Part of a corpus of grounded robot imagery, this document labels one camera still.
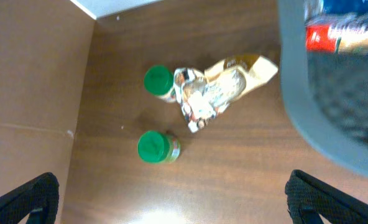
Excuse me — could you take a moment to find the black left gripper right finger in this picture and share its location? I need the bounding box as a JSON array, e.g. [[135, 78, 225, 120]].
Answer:
[[285, 169, 368, 224]]

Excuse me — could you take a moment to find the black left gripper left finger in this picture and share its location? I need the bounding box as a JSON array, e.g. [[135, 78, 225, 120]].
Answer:
[[0, 172, 59, 224]]

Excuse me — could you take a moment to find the orange spaghetti packet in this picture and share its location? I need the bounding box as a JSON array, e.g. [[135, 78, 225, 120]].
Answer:
[[305, 22, 368, 54]]

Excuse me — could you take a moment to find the blue tissue multipack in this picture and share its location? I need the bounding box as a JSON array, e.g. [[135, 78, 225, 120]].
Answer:
[[305, 0, 368, 19]]

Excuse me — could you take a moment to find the grey plastic basket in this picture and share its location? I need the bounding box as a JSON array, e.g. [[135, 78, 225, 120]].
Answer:
[[277, 0, 368, 177]]

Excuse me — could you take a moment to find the green lid pesto jar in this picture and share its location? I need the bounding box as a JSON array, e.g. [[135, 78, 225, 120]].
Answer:
[[137, 131, 181, 164]]

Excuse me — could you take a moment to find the sliced bread paper bag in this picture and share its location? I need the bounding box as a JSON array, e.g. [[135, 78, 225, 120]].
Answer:
[[173, 54, 278, 133]]

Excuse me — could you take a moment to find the green lid jar white label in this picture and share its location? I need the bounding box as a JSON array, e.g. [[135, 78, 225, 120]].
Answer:
[[144, 65, 176, 103]]

